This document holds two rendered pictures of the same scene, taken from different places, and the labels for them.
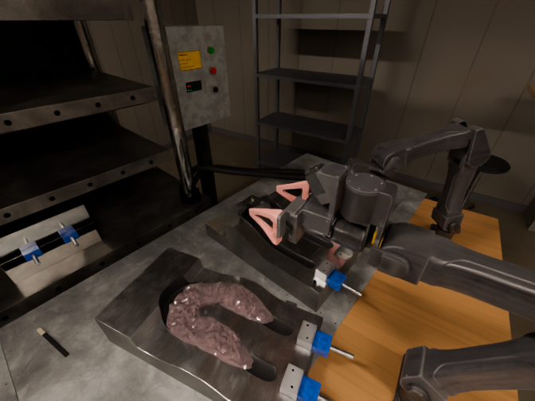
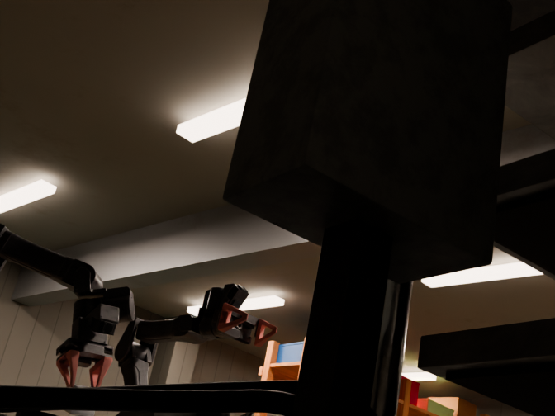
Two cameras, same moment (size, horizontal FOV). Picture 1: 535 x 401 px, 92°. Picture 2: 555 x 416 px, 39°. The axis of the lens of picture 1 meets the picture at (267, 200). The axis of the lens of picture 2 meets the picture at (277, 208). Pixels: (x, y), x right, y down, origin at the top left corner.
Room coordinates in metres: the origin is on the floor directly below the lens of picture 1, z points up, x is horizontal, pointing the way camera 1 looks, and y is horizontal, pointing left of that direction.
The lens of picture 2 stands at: (2.17, 0.50, 0.70)
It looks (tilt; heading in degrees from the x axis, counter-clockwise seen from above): 24 degrees up; 196
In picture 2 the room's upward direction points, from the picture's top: 12 degrees clockwise
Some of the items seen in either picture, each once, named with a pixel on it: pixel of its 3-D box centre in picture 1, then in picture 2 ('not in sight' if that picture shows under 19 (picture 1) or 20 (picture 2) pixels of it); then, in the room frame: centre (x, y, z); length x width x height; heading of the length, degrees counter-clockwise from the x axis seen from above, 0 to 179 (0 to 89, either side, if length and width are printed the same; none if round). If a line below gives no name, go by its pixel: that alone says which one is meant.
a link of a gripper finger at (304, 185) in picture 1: (292, 197); (238, 319); (0.43, -0.05, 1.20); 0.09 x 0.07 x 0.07; 57
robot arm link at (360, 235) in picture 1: (352, 228); (214, 325); (0.33, -0.14, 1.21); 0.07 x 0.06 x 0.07; 57
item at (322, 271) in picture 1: (339, 282); not in sight; (0.46, -0.20, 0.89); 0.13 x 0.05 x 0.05; 49
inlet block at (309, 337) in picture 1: (325, 345); not in sight; (0.31, -0.14, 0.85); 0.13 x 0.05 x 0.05; 66
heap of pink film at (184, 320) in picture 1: (216, 312); not in sight; (0.37, 0.13, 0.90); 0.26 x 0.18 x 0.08; 66
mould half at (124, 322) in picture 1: (215, 323); not in sight; (0.36, 0.13, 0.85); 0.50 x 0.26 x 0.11; 66
